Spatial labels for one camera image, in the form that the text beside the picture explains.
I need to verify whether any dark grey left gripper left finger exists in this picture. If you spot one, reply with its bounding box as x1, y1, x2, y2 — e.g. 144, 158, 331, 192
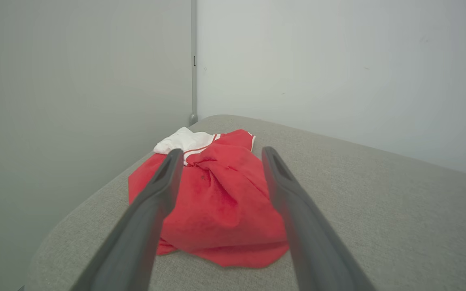
70, 148, 184, 291

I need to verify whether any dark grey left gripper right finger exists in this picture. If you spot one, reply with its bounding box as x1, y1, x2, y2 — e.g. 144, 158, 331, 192
261, 146, 376, 291

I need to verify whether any red and white basketball jersey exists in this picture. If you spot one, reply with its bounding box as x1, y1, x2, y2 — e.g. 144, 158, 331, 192
128, 127, 290, 268

